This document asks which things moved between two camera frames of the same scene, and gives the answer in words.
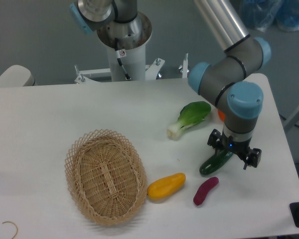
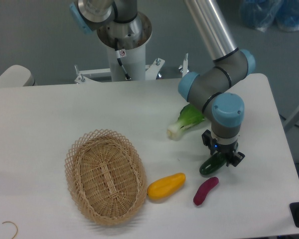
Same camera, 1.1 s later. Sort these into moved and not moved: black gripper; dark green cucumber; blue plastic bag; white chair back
Moved: black gripper
Not moved: dark green cucumber; blue plastic bag; white chair back
